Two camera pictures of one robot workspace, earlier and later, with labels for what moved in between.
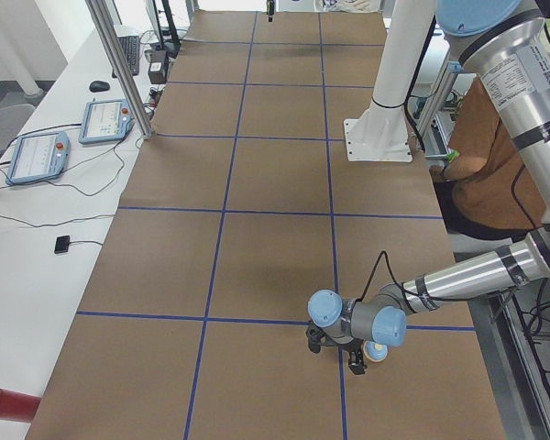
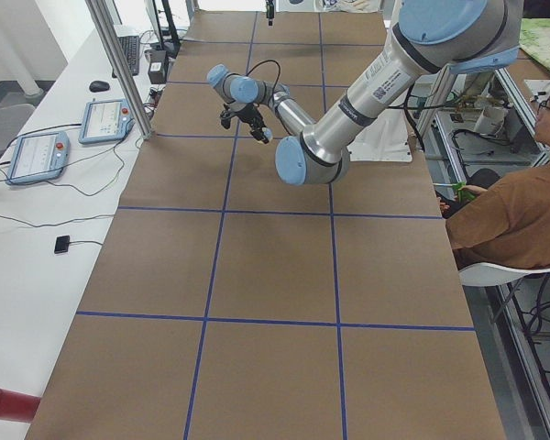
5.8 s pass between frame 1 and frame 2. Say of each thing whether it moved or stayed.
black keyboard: stayed
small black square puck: stayed
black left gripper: moved
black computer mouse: stayed
